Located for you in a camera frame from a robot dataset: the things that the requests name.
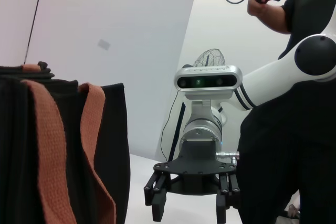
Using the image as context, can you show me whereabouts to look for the black food bag orange handles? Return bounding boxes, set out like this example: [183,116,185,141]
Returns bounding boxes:
[0,61,132,224]

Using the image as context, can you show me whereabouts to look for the operator hand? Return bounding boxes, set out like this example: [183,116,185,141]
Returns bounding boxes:
[247,0,274,17]

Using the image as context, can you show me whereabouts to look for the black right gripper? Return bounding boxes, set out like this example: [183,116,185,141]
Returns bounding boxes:
[143,140,241,224]

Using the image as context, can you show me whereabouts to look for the black slanted bar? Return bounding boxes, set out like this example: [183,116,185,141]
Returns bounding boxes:
[167,104,186,162]

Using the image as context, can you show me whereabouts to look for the right gripper cable with plug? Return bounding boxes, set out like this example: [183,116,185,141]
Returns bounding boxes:
[215,150,241,166]

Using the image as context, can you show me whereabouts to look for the operator in black clothes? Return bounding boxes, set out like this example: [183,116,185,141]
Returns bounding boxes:
[238,0,336,224]

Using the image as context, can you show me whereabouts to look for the thin black wall strip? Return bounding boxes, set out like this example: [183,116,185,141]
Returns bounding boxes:
[24,0,44,65]

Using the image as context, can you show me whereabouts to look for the grey sneaker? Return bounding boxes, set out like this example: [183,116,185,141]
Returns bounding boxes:
[286,202,301,220]

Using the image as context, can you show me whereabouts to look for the thin black hanging cable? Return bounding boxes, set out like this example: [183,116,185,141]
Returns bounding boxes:
[160,95,181,162]

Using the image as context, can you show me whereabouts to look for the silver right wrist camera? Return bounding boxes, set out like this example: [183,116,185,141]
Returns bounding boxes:
[174,65,244,101]

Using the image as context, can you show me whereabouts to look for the operator bare forearm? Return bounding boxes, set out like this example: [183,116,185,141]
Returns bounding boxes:
[256,4,291,35]

